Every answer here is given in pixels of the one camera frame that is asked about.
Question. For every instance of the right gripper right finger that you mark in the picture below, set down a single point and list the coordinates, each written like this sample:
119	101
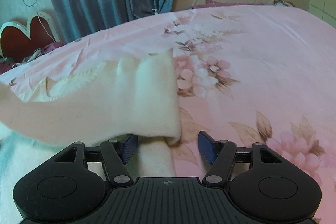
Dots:
220	155

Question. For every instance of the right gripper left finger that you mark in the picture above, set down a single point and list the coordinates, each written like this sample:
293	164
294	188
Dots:
116	154

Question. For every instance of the white knit sweater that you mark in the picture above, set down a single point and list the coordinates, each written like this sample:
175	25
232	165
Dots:
106	102

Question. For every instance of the pink floral bed sheet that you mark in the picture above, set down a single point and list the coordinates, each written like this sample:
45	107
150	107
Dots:
244	73

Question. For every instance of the blue purple bedding pile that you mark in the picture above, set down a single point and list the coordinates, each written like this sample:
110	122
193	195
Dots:
8	63

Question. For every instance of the red white scalloped headboard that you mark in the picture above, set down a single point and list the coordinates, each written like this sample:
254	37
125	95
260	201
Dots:
18	40

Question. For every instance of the purple pillow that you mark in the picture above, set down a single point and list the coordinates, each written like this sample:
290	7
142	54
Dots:
211	3

